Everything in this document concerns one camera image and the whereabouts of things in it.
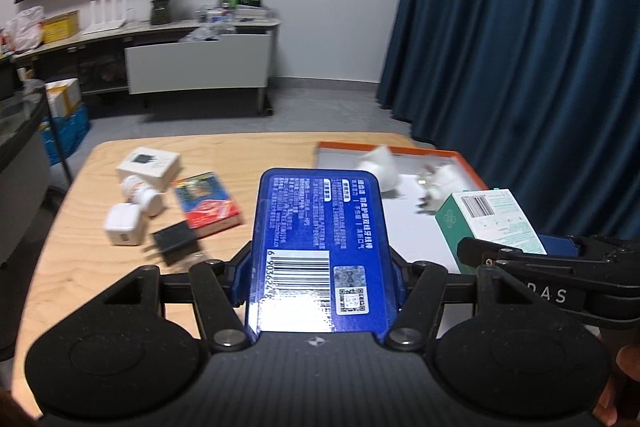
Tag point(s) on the white cabinet drawer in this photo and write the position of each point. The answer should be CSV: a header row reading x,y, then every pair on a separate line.
x,y
195,64

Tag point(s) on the blue curtain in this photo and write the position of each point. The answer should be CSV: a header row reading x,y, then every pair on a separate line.
x,y
525,32

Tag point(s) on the white plastic bag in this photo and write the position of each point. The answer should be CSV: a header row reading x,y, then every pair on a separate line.
x,y
25,29

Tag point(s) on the dark grey side table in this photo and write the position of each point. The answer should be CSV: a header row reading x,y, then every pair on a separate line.
x,y
20,167

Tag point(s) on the clear storage container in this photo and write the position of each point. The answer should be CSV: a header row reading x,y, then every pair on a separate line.
x,y
217,14

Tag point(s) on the black power adapter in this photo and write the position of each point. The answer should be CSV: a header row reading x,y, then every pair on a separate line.
x,y
175,244

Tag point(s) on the blue barcode box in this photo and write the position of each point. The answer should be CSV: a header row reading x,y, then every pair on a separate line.
x,y
310,217

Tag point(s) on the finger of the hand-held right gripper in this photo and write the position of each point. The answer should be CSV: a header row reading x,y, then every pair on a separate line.
x,y
500,254
560,244

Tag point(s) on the orange-rimmed white tray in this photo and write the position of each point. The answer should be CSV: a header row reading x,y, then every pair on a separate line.
x,y
400,227

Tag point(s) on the television cabinet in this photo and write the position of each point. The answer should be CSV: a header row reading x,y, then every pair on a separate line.
x,y
75,57

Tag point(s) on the blue plastic bag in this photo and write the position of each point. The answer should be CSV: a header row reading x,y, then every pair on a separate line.
x,y
67,134

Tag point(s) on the white router with antennas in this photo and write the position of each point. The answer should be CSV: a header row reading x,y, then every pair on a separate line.
x,y
107,14

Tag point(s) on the clear plastic wrap pile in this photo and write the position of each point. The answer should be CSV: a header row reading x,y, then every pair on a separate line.
x,y
207,33

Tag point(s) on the white box with adapter picture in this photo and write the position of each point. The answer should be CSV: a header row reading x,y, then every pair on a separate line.
x,y
149,168

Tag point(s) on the white power adapter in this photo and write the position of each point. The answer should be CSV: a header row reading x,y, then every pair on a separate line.
x,y
442,184

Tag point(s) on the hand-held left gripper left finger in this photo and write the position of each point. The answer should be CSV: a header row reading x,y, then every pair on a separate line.
x,y
241,279

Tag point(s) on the person's right hand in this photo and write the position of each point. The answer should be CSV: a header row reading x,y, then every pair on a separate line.
x,y
627,402

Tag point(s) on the white charger cube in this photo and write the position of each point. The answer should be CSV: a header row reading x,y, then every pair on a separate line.
x,y
124,224

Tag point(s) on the white handheld device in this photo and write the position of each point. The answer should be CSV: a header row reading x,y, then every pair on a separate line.
x,y
382,167

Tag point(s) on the green and white box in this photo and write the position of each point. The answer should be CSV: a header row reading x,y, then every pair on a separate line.
x,y
490,227

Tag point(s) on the colourful playing card box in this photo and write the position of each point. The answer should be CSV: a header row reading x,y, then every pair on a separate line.
x,y
207,204

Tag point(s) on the white foam box yellow tape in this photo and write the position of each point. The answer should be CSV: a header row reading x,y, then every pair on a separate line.
x,y
64,97

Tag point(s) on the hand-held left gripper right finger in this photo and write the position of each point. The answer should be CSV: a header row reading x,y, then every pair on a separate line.
x,y
400,279

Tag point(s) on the white pill bottle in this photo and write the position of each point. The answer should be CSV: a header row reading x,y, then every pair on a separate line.
x,y
145,197

